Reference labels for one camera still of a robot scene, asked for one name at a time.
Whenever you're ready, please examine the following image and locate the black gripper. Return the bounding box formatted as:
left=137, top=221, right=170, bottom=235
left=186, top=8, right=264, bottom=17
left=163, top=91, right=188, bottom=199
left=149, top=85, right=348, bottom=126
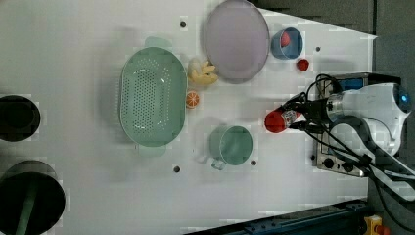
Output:
left=282, top=92, right=331, bottom=132

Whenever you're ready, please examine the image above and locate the red ketchup bottle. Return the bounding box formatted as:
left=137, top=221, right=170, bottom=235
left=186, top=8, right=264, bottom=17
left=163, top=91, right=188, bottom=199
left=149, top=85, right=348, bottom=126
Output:
left=264, top=109, right=300, bottom=133

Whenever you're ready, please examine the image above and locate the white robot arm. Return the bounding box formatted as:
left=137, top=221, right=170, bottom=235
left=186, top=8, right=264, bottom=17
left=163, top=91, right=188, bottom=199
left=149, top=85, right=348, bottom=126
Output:
left=283, top=83, right=414, bottom=204

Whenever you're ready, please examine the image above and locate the black toaster oven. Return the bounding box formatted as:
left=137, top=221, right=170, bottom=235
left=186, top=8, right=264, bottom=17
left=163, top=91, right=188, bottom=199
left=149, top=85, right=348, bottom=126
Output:
left=312, top=72, right=401, bottom=177

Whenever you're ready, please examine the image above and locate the small red toy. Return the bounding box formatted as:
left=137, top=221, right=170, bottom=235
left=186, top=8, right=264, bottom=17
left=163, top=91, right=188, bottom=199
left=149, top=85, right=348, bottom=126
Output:
left=297, top=59, right=309, bottom=71

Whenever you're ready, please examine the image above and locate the blue cup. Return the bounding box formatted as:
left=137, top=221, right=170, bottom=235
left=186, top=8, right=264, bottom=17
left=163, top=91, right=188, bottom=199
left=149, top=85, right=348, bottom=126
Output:
left=271, top=27, right=303, bottom=60

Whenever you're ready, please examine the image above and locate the green mug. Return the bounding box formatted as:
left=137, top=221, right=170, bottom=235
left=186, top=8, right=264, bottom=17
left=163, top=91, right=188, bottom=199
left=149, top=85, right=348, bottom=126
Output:
left=208, top=125, right=254, bottom=170

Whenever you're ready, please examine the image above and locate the pink toy in cup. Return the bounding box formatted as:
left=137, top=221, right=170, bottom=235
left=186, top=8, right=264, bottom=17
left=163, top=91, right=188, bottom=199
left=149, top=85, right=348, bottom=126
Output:
left=280, top=31, right=291, bottom=47

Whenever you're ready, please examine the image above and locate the lilac round plate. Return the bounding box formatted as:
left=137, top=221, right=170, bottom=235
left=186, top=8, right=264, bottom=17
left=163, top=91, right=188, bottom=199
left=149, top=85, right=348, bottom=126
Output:
left=203, top=0, right=270, bottom=83

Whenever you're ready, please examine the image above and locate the yellow toy chicken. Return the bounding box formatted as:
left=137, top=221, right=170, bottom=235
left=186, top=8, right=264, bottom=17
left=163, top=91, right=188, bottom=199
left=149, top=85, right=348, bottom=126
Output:
left=188, top=58, right=218, bottom=86

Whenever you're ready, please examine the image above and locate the orange slice toy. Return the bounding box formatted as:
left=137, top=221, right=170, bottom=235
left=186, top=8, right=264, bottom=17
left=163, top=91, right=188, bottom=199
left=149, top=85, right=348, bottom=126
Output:
left=186, top=91, right=200, bottom=109

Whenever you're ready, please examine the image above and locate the yellow red emergency button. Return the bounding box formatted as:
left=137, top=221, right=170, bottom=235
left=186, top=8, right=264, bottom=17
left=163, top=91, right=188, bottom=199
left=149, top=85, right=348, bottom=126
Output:
left=364, top=215, right=391, bottom=235

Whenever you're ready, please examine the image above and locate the green perforated colander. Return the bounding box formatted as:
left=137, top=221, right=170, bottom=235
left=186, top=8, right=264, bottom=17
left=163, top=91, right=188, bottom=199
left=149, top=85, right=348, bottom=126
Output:
left=118, top=36, right=188, bottom=157

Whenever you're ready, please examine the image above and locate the black round stand upper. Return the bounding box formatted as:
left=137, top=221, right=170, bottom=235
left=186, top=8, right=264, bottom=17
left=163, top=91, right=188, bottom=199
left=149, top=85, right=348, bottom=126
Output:
left=0, top=95, right=41, bottom=142

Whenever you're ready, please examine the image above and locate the black round stand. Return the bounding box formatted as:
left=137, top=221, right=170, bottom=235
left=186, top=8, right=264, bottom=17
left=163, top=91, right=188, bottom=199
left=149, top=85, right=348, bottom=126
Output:
left=0, top=95, right=41, bottom=142
left=0, top=161, right=66, bottom=235

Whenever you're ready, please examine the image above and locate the black round stand lower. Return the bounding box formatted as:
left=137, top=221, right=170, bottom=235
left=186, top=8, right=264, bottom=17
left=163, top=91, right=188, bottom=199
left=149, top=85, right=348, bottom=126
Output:
left=0, top=161, right=66, bottom=235

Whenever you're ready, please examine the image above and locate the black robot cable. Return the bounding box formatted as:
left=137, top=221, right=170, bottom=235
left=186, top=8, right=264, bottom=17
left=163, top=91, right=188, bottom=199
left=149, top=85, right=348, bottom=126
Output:
left=304, top=73, right=415, bottom=233

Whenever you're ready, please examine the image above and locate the blue metal frame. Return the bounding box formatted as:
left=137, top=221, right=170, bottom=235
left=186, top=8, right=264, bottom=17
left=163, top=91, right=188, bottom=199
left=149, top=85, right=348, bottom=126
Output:
left=186, top=200, right=373, bottom=235

